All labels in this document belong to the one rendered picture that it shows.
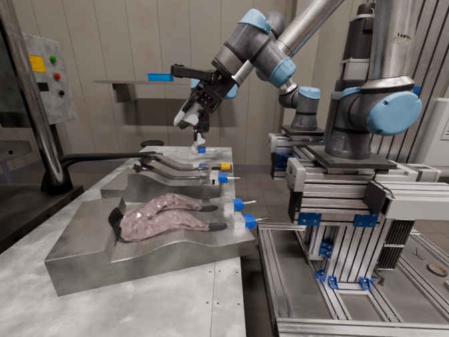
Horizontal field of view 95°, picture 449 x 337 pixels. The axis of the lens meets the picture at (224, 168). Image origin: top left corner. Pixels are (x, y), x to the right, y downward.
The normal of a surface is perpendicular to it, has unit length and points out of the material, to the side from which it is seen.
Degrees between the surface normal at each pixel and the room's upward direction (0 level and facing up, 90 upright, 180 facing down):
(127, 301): 0
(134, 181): 90
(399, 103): 98
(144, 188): 90
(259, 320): 0
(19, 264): 0
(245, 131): 90
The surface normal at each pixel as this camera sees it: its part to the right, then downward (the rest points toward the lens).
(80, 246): 0.02, -0.93
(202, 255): 0.29, 0.36
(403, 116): -0.05, 0.48
